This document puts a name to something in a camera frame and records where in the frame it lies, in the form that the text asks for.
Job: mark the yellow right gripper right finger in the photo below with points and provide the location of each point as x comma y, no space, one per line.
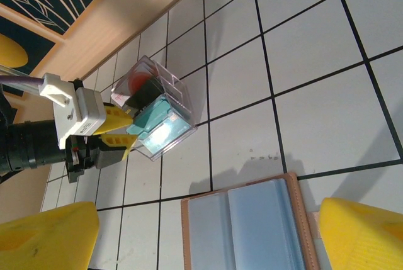
365,241

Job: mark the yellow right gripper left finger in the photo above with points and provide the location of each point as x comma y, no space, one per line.
47,241

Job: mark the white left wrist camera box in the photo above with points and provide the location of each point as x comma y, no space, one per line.
85,109

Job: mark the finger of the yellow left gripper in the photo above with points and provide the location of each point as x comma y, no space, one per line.
119,142
118,119

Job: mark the clear acrylic card box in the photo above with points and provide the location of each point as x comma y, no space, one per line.
179,93

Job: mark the teal card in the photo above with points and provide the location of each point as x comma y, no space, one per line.
167,136
151,115

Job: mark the tan leather card holder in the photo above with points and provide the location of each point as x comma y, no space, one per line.
252,226

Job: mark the white card with red circle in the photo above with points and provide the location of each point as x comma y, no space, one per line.
138,82

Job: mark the black card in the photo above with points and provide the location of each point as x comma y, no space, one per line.
148,93

